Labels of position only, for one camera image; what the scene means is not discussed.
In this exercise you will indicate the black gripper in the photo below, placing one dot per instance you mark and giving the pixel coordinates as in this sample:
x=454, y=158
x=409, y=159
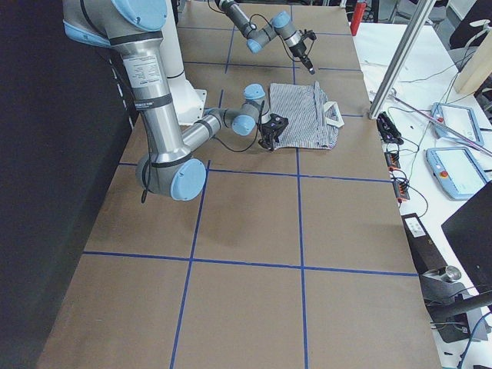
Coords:
x=267, y=133
x=300, y=52

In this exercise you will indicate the striped polo shirt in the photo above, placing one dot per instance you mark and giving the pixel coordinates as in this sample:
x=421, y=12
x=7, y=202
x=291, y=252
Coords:
x=314, y=121

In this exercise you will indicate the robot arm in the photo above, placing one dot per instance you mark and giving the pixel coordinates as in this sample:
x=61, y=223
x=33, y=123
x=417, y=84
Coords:
x=258, y=32
x=134, y=29

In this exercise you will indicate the red cylinder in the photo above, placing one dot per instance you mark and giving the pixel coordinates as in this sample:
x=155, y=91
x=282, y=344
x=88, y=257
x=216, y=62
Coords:
x=358, y=14

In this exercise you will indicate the black clamp tool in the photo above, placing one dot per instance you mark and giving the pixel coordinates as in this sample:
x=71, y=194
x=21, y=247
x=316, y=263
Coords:
x=388, y=130

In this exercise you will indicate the metal rod with green tip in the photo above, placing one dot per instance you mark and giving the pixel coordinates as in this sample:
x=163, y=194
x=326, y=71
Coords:
x=441, y=125

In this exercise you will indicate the far teach pendant tablet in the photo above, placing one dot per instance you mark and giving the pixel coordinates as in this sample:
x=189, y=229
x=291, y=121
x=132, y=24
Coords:
x=459, y=118

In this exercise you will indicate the teach pendant tablet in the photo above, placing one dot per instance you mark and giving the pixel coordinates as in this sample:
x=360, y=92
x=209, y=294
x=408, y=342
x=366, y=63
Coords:
x=459, y=118
x=457, y=171

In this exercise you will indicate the near teach pendant tablet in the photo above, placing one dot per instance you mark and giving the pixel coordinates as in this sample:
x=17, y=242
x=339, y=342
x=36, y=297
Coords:
x=457, y=171

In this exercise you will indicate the black box with label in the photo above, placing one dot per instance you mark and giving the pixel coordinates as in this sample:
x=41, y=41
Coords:
x=424, y=252

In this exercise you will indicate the black monitor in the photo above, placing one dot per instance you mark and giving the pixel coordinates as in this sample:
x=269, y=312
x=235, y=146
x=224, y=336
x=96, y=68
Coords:
x=468, y=232

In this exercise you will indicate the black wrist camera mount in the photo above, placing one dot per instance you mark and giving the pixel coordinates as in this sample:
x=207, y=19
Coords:
x=308, y=34
x=275, y=125

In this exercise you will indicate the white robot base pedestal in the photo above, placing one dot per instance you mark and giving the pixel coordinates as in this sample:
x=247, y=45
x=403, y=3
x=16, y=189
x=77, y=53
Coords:
x=188, y=101

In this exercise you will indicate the aluminium frame post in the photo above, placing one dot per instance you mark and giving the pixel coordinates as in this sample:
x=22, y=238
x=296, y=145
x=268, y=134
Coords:
x=404, y=47

